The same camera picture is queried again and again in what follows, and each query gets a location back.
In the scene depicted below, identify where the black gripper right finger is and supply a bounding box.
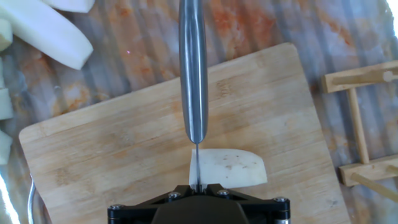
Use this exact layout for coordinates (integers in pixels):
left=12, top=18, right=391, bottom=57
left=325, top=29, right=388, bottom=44
left=200, top=184, right=292, bottom=224

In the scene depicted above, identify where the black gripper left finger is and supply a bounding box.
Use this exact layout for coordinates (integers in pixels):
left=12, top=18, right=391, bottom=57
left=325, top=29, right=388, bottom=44
left=107, top=185, right=199, bottom=224

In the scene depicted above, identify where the steel cleaver knife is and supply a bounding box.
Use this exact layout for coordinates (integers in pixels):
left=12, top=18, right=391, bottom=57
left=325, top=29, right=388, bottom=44
left=178, top=0, right=208, bottom=187

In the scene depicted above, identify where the speckled white radish piece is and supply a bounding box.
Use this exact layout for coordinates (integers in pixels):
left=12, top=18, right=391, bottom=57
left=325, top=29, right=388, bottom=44
left=188, top=147, right=268, bottom=189

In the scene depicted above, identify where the long white radish wedge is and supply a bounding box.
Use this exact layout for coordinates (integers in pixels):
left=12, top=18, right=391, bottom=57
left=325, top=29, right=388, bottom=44
left=0, top=0, right=94, bottom=71

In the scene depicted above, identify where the bamboo cutting board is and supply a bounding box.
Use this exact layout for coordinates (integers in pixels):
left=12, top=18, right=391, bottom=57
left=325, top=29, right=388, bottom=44
left=18, top=42, right=352, bottom=224

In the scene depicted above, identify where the wooden peg rack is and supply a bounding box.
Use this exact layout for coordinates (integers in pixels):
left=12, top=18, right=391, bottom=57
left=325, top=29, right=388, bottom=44
left=321, top=60, right=398, bottom=203

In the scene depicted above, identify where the marble pattern plastic mat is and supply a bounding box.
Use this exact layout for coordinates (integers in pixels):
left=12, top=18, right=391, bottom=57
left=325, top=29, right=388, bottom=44
left=0, top=0, right=398, bottom=224

